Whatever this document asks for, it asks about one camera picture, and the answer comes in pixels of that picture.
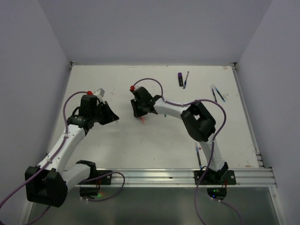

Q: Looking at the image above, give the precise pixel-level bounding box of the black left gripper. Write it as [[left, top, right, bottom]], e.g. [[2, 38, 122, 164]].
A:
[[91, 101, 118, 125]]

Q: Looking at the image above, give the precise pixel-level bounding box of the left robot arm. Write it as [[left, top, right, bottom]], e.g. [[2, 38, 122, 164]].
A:
[[25, 91, 119, 207]]

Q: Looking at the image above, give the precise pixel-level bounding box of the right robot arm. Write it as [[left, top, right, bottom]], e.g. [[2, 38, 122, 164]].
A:
[[130, 86, 237, 186]]

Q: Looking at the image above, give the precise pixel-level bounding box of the blue ballpoint pen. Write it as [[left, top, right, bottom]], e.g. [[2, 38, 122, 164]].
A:
[[183, 71, 189, 89]]

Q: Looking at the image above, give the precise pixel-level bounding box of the dark blue gel pen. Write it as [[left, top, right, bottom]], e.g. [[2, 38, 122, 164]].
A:
[[210, 85, 218, 103]]

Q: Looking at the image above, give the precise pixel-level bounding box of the teal gel pen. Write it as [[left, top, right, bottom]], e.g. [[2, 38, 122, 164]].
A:
[[214, 86, 225, 102]]

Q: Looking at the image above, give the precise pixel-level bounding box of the purple capped black marker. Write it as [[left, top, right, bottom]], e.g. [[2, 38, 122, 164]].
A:
[[178, 72, 183, 87]]

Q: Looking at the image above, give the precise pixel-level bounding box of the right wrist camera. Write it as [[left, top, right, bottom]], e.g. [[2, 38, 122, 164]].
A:
[[129, 85, 144, 95]]

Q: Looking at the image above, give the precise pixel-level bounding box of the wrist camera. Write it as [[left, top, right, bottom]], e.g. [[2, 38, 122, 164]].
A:
[[93, 88, 105, 103], [129, 85, 144, 95]]

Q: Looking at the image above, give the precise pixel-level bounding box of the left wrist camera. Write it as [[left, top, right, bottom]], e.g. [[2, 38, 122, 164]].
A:
[[93, 88, 105, 103]]

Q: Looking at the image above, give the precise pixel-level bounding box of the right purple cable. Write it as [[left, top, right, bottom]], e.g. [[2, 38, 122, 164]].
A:
[[131, 78, 244, 225]]

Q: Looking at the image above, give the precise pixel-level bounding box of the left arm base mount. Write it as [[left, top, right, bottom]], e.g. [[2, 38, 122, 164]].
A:
[[79, 170, 112, 199]]

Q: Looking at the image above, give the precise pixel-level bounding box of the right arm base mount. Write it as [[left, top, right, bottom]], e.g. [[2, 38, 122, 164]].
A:
[[199, 170, 237, 200]]

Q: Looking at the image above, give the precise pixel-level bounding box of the aluminium mounting rail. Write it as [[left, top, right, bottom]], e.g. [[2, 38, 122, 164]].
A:
[[30, 166, 277, 188]]

